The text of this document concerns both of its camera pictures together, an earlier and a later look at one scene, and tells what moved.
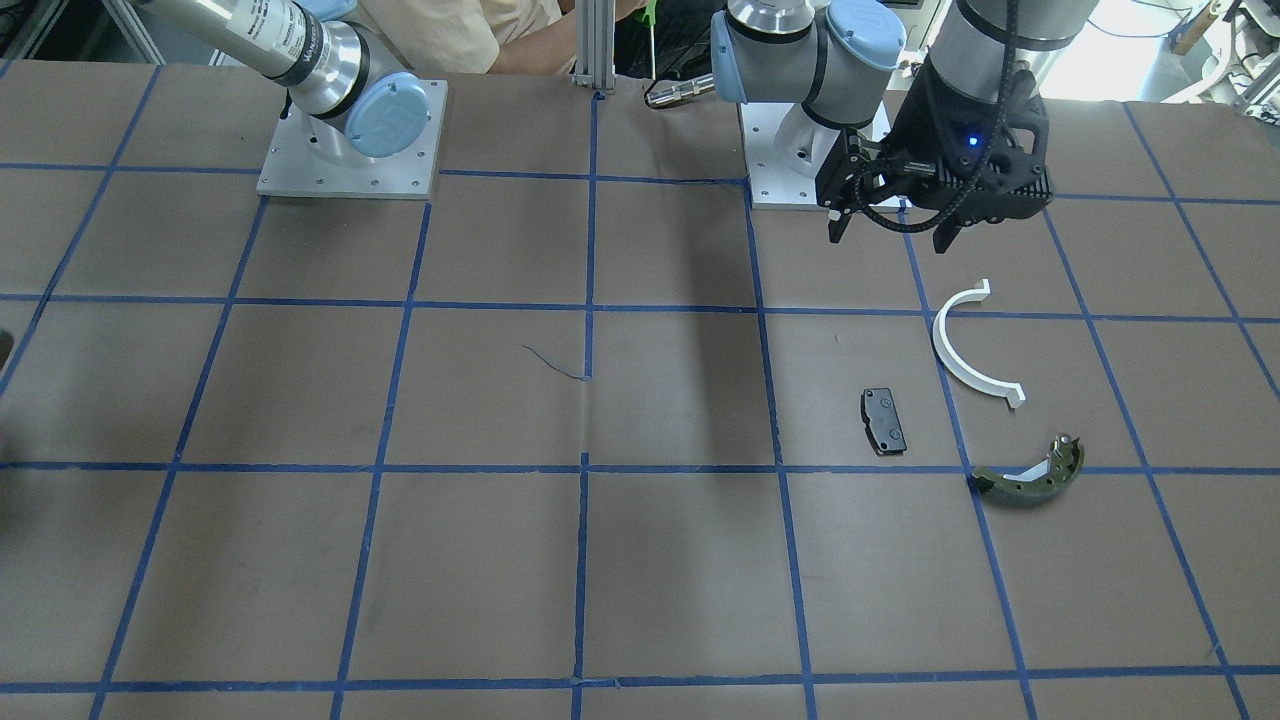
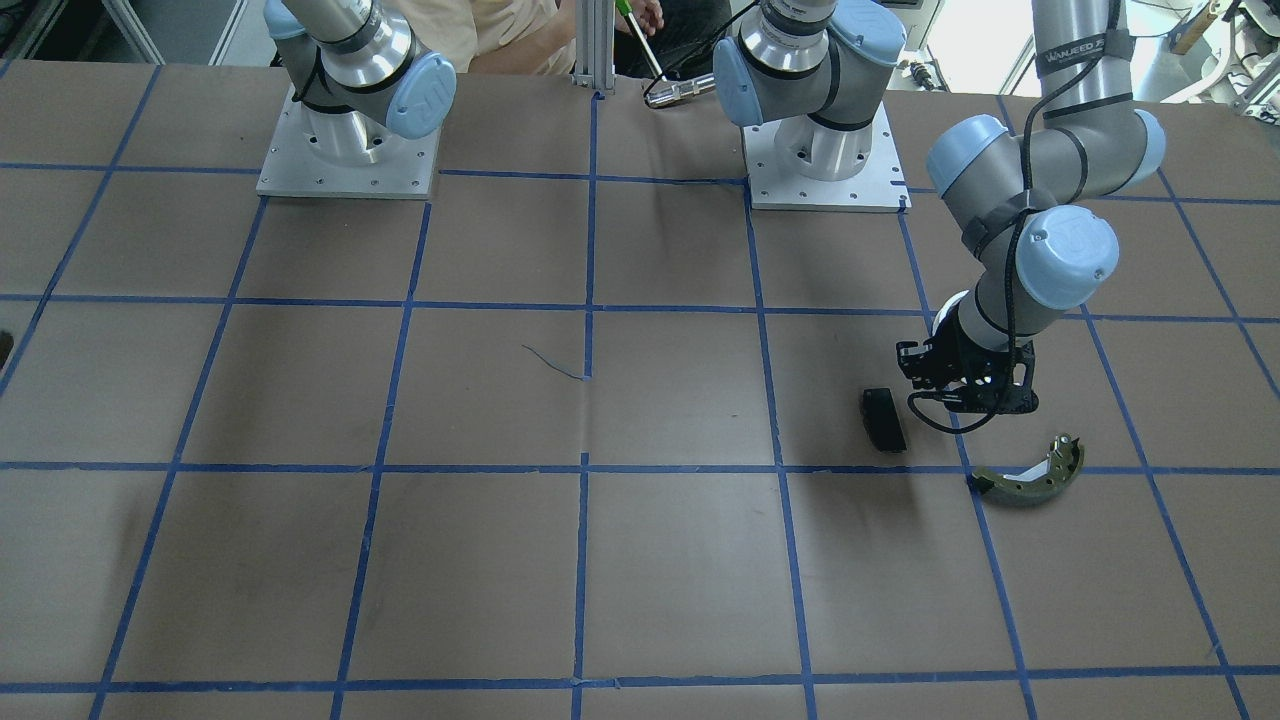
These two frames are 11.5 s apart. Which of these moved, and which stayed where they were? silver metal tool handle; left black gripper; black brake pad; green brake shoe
Moved: left black gripper
Stayed: black brake pad; green brake shoe; silver metal tool handle
